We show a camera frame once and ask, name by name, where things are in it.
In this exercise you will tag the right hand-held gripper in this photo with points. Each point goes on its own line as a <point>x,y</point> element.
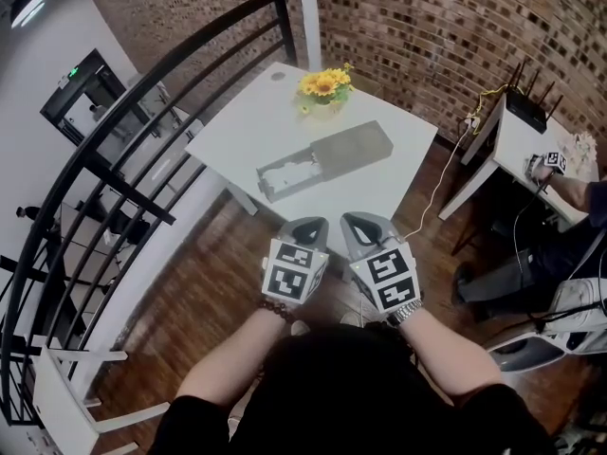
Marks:
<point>389,278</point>

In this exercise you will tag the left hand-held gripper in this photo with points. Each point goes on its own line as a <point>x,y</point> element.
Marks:
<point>291,278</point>

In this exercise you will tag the grey tray with white parts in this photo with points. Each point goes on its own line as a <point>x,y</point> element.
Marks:
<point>284,192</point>

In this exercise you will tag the grey sliding box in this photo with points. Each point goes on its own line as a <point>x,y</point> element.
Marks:
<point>353,147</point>

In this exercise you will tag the person's right forearm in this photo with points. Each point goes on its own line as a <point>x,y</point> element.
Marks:
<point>446,353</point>

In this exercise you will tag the person's left forearm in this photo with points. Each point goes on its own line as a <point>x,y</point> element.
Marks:
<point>227,363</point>

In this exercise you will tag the crumpled white tissues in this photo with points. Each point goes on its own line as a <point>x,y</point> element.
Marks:
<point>294,173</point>

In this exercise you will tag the silver wristwatch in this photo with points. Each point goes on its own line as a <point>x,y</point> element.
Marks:
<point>405,312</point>

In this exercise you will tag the person's white shoe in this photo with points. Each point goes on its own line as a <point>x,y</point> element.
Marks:
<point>300,328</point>

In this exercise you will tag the white square table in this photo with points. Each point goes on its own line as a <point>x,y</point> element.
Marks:
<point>246,126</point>

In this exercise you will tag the potted yellow flowers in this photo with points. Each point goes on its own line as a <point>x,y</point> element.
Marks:
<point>322,85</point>

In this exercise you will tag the white power adapter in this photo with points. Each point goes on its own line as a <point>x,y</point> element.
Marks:
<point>472,123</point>

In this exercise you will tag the person's black shirt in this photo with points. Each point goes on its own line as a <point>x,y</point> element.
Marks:
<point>351,396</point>

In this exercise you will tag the white side table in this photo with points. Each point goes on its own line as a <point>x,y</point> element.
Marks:
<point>514,140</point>

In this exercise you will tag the office desk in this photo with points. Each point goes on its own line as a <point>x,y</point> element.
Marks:
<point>166,112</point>
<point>80,225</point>

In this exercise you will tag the black router with antennas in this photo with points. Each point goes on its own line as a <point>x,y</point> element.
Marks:
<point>526,112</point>

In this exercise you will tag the black metal railing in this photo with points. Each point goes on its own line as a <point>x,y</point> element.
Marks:
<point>286,22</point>

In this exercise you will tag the white vertical pipe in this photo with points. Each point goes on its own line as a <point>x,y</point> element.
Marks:
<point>309,17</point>

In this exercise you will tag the white bag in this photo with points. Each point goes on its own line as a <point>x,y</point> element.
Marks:
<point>578,311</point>

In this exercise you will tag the crumpled white paper pile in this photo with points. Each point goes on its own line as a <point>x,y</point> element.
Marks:
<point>581,147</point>

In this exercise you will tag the black framed doorway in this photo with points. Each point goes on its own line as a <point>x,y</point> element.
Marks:
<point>102,83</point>

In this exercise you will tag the green exit sign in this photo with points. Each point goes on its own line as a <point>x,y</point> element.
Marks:
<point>73,72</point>

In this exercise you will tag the white wooden chair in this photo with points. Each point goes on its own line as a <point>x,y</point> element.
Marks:
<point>57,396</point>

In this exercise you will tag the black pendant lamp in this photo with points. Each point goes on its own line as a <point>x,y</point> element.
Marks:
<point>33,3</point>

